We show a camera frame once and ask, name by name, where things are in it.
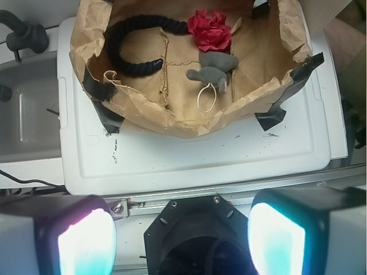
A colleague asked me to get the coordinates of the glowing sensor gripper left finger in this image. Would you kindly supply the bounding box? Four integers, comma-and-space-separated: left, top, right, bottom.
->
1, 195, 116, 274

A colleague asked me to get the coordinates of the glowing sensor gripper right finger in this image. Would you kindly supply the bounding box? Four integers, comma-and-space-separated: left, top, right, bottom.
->
248, 187, 366, 274

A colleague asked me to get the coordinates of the gray plush mouse toy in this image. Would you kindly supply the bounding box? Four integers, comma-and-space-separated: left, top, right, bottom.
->
186, 51, 239, 95

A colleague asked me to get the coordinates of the white plastic bin lid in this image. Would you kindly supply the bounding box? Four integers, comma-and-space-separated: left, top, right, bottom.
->
57, 18, 334, 195

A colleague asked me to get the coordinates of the gray plastic tub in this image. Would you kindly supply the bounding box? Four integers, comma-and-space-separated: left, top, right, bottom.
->
1, 52, 61, 163

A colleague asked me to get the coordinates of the black tape strip right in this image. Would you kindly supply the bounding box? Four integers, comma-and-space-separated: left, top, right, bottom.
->
255, 52, 325, 131

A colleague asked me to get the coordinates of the black tape strip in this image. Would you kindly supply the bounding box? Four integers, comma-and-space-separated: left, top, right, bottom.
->
82, 66, 124, 134
255, 52, 325, 131

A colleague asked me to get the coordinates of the black tape strip left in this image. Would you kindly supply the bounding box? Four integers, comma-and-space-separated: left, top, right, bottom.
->
82, 66, 124, 134

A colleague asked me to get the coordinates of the white rubber band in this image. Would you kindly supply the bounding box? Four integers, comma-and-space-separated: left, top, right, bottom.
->
196, 83, 217, 113

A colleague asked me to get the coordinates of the brown paper bag tray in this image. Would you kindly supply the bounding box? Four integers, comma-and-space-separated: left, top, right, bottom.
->
69, 1, 312, 139

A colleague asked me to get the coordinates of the black clamp knob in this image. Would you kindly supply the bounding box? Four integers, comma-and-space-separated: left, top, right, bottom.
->
1, 10, 49, 63

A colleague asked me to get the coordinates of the red crumpled tissue paper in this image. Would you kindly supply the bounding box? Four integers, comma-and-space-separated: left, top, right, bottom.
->
188, 9, 232, 52

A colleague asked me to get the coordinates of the black cable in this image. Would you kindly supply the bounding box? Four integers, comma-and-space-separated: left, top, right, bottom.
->
0, 168, 67, 194

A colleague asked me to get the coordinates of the aluminium frame rail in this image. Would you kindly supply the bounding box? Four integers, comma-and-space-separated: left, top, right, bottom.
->
104, 163, 366, 219

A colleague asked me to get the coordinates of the black octagonal funnel mount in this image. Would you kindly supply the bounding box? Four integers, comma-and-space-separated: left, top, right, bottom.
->
144, 195, 257, 274

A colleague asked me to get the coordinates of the black thick rope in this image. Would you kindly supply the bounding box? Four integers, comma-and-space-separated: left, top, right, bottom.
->
103, 14, 192, 78

